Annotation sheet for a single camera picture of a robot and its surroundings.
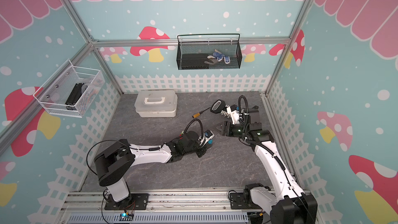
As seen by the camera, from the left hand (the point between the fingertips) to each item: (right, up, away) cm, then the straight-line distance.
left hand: (209, 145), depth 86 cm
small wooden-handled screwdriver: (-7, +17, +22) cm, 28 cm away
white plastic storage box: (-34, +24, +14) cm, 43 cm away
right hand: (+4, +11, -11) cm, 16 cm away
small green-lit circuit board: (-40, -31, -13) cm, 52 cm away
